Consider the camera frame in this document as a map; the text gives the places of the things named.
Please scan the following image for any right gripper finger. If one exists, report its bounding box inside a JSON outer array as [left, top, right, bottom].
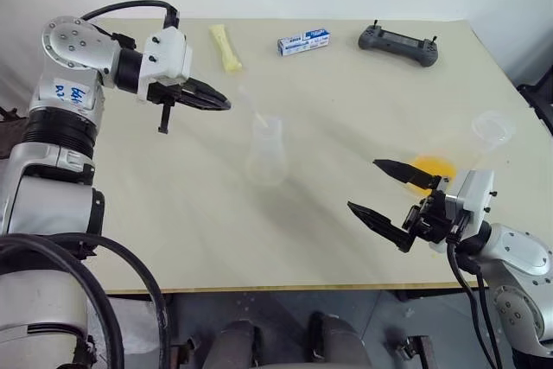
[[346, 200, 416, 254], [372, 158, 442, 191]]

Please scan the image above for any black chair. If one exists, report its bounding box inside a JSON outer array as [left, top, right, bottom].
[[516, 69, 553, 139]]

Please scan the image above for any thick black cable loop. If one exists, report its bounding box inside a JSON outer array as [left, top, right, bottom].
[[0, 244, 126, 369], [0, 232, 170, 369]]

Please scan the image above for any rusty metal bracket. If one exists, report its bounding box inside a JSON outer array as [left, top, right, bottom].
[[397, 333, 438, 369]]

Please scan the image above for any orange round lid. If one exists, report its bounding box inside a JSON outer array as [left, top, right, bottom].
[[404, 151, 459, 196]]

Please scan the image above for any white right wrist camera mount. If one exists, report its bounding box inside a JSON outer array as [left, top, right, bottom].
[[431, 169, 497, 253]]

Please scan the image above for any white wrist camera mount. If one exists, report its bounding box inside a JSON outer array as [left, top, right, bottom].
[[431, 169, 497, 253], [137, 26, 194, 105]]

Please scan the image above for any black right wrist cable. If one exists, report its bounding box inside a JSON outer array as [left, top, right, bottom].
[[446, 230, 505, 369]]

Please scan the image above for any clear conical flask bottle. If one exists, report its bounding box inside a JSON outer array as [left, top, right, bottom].
[[243, 114, 289, 188]]

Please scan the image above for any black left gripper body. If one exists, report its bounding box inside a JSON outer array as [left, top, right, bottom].
[[146, 80, 188, 135]]

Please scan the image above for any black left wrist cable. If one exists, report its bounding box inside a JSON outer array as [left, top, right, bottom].
[[79, 0, 181, 31]]

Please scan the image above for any pale yellow tube packet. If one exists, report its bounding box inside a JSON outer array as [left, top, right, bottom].
[[208, 23, 244, 73]]

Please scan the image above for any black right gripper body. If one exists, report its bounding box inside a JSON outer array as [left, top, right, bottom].
[[401, 175, 460, 245]]

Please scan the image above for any clear thin pipette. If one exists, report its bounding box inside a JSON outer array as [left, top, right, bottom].
[[236, 85, 268, 127]]

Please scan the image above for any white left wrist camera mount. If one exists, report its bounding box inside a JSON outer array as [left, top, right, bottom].
[[137, 26, 194, 105]]

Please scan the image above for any clear plastic cup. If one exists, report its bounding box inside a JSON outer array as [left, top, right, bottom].
[[471, 110, 517, 168]]

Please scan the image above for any grey handheld remote controller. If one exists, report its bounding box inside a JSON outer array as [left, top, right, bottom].
[[357, 19, 441, 68]]

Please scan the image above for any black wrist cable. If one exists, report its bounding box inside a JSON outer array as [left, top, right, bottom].
[[446, 230, 505, 369], [79, 0, 181, 31]]

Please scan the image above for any dark rounded shape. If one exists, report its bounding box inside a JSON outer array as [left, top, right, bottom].
[[308, 311, 373, 369], [210, 319, 261, 369]]

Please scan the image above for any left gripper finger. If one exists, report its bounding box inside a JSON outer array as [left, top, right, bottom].
[[177, 77, 232, 107], [173, 94, 231, 111]]

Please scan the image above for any blue and white small box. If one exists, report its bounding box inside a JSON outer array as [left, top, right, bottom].
[[276, 28, 333, 58]]

